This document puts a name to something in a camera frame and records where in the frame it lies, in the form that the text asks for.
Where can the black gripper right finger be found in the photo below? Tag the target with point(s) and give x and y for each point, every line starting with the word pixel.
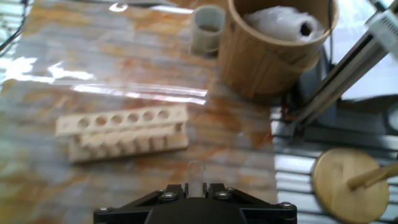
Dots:
pixel 270 214

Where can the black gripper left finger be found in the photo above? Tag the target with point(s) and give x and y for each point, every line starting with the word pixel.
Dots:
pixel 124 214

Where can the wooden test tube rack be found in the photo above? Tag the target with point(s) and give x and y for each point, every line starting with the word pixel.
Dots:
pixel 124 146

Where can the clear glass test tube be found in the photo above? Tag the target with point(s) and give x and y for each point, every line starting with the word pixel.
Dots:
pixel 196 177

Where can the wooden stand with round base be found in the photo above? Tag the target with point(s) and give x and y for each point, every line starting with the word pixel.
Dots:
pixel 342 186

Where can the round wooden bucket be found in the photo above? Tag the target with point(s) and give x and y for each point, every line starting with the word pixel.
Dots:
pixel 258 62

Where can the orange marble pattern mat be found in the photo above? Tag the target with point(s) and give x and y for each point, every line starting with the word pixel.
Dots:
pixel 140 62

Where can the white plastic bag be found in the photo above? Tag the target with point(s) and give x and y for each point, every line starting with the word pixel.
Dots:
pixel 280 23

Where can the clear tape roll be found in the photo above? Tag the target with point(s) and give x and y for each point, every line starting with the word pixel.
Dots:
pixel 206 31

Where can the silver frame beam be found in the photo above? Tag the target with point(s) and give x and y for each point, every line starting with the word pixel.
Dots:
pixel 342 77

